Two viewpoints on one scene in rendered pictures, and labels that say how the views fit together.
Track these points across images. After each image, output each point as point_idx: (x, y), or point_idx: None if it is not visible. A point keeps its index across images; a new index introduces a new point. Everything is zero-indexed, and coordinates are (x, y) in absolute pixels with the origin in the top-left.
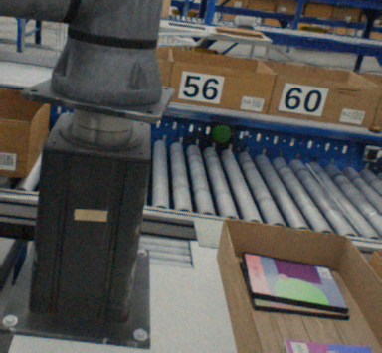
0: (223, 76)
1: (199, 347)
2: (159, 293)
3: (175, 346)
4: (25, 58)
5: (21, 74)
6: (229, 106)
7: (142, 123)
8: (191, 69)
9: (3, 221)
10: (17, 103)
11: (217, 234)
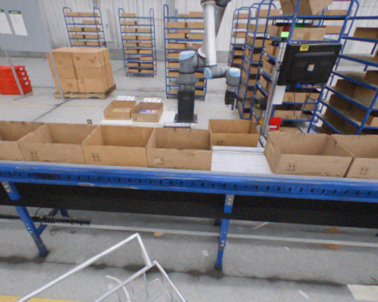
0: (127, 129)
1: (167, 114)
2: (172, 118)
3: (171, 114)
4: (254, 176)
5: (242, 162)
6: (123, 144)
7: (179, 90)
8: (144, 129)
9: None
10: (224, 138)
11: (155, 126)
